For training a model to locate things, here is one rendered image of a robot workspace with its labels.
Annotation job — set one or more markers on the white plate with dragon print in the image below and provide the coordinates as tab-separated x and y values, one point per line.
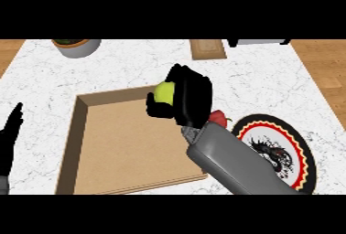
280	152

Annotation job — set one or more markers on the wooden cutting board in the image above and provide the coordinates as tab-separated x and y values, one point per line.
207	48

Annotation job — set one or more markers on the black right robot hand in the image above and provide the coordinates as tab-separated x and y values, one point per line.
194	91

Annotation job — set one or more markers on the red pepper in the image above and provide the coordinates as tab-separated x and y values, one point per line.
219	117

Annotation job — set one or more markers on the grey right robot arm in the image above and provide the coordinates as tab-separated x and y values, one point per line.
239	161

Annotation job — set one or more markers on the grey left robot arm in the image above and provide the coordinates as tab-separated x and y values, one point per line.
3	184

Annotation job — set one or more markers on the grey plant pot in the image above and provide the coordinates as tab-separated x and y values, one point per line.
77	47

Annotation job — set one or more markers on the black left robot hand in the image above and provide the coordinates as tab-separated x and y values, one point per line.
9	140

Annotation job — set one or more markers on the brown cardboard box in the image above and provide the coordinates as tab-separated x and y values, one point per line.
131	146

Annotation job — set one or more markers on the grey and black appliance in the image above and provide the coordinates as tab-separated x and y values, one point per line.
259	42

